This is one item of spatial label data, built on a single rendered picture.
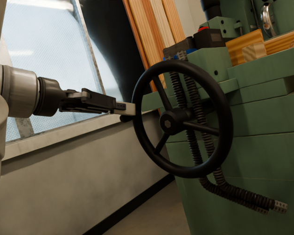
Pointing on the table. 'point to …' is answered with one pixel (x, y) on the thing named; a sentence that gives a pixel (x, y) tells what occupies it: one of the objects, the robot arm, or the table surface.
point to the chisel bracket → (227, 27)
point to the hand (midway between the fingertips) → (122, 108)
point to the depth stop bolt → (239, 27)
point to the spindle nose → (211, 8)
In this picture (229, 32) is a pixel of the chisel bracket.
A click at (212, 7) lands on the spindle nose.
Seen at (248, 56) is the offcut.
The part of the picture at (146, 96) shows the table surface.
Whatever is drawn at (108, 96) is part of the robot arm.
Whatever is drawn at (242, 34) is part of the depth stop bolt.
